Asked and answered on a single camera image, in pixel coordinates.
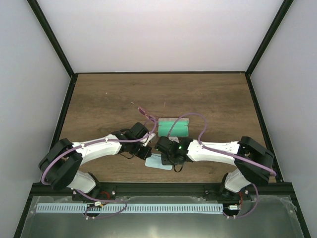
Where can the metal front plate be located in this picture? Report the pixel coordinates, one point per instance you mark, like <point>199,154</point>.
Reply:
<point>263,217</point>

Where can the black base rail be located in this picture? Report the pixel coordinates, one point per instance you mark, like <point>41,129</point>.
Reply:
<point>209,191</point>

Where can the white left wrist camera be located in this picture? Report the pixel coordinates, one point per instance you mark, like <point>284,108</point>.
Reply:
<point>148,139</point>

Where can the light blue slotted strip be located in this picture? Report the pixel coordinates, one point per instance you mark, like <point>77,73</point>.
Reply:
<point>130,208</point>

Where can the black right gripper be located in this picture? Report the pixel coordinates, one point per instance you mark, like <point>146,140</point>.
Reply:
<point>165,160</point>

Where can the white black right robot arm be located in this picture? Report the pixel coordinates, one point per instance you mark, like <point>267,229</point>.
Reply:
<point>253,162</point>

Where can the light blue cleaning cloth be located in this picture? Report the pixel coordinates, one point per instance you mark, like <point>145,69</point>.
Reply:
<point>154,161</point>

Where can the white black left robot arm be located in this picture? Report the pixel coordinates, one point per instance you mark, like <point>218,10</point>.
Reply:
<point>60,167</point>

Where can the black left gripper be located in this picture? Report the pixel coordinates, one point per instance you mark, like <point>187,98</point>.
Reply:
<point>147,153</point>

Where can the pink sunglasses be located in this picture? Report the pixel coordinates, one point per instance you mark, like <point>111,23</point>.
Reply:
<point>147,114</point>

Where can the black enclosure frame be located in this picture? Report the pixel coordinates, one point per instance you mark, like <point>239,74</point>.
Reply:
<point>120,36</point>

